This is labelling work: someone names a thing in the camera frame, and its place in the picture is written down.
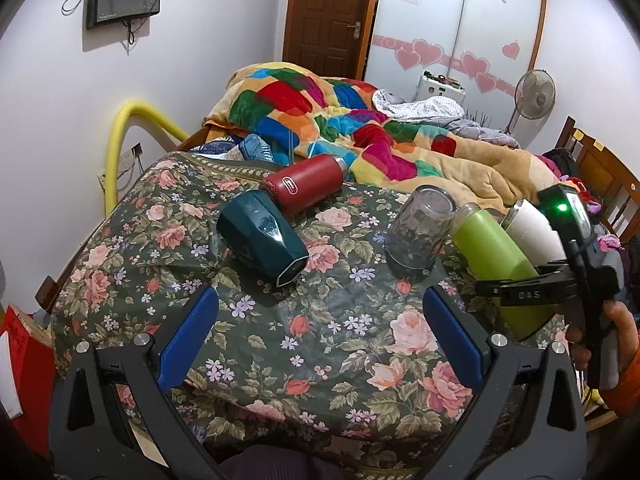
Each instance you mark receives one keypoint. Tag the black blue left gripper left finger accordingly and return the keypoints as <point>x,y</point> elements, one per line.
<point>90,434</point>

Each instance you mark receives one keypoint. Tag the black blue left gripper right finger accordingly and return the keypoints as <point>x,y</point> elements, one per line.
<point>550,436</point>

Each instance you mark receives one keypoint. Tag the green sleeved glass cup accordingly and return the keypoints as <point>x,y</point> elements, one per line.
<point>492,255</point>

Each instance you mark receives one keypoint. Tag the clear glass cup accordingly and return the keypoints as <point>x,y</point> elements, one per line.
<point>420,228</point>

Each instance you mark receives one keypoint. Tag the dark green faceted cup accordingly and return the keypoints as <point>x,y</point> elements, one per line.
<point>262,238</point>

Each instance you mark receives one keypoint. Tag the person's right hand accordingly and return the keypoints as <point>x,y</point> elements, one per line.
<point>619,358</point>

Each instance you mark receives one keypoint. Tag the white thermos bottle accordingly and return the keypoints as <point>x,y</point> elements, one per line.
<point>531,232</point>

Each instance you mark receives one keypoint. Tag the red box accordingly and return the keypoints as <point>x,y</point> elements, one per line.
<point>27,377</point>

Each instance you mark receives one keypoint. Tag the wooden headboard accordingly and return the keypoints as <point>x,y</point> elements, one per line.
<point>607,177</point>

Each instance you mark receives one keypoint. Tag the pile of clothes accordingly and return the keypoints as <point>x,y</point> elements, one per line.
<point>592,195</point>

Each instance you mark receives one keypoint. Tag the standing electric fan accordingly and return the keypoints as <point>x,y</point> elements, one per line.
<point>534,97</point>

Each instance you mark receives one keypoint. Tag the grey white crumpled cloth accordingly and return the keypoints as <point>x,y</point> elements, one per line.
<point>439,111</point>

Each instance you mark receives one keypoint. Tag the floral dark green quilt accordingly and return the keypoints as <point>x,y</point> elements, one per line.
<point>340,363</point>

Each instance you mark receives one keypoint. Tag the white appliance box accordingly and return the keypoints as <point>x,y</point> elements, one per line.
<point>438,85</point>

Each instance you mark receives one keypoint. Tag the white wardrobe with hearts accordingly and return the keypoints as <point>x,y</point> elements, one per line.
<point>484,45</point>

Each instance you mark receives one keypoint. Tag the red thermos bottle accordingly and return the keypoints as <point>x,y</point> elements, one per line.
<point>296,188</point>

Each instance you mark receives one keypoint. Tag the colourful patchwork blanket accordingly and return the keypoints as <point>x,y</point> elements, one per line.
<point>302,114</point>

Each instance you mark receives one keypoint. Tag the blue patterned cloth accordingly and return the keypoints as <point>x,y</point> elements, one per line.
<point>252,148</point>

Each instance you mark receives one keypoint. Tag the brown wooden door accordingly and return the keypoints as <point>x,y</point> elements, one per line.
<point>329,37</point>

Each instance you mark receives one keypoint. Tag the yellow foam padded rail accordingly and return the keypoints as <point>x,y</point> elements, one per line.
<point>117,135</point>

